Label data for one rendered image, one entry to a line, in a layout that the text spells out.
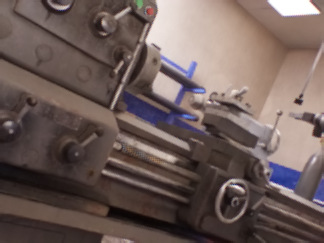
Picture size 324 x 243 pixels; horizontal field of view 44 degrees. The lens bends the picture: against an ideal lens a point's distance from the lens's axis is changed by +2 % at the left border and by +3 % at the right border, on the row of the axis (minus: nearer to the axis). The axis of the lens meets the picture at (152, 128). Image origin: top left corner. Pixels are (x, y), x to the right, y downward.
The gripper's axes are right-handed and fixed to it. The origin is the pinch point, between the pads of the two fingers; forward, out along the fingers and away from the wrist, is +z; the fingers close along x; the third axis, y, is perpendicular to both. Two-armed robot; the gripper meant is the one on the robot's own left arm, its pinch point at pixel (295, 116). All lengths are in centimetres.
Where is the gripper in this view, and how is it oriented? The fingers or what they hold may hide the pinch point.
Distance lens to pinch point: 239.3
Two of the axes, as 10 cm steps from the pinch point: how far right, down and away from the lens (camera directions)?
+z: -5.7, -2.0, 8.0
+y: 3.2, -9.5, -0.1
